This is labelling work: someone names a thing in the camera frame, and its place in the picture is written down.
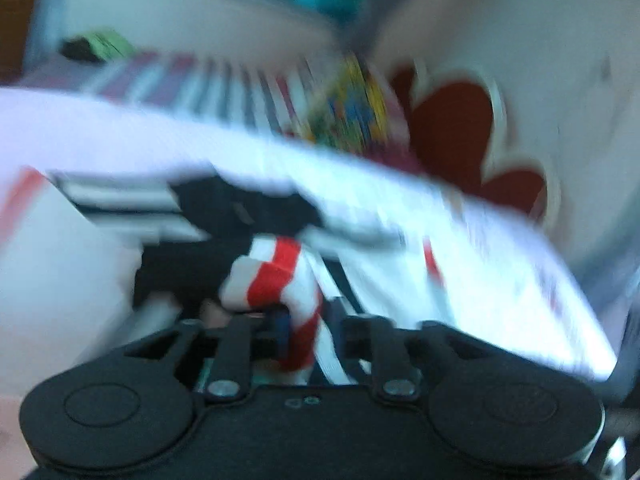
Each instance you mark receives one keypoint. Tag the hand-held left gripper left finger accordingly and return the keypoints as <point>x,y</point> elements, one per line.
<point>281,332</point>

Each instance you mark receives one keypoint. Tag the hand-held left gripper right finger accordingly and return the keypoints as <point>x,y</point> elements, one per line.
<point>372,345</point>

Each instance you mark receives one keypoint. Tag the striped knit sweater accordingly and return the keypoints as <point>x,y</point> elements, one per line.
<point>270,270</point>

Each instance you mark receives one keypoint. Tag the red and cream patterned cloth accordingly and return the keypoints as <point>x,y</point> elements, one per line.
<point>450,130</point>

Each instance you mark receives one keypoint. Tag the colourful printed cloth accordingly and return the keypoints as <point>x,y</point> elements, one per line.
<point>350,105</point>

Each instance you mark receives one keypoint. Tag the white floral blanket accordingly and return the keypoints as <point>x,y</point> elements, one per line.
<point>150,130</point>

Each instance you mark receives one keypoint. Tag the striped bed sheet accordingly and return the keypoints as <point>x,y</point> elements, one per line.
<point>165,80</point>

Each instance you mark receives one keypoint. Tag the green cloth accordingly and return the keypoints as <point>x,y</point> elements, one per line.
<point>107,42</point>

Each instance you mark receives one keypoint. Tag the black cloth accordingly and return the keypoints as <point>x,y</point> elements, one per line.
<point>80,50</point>

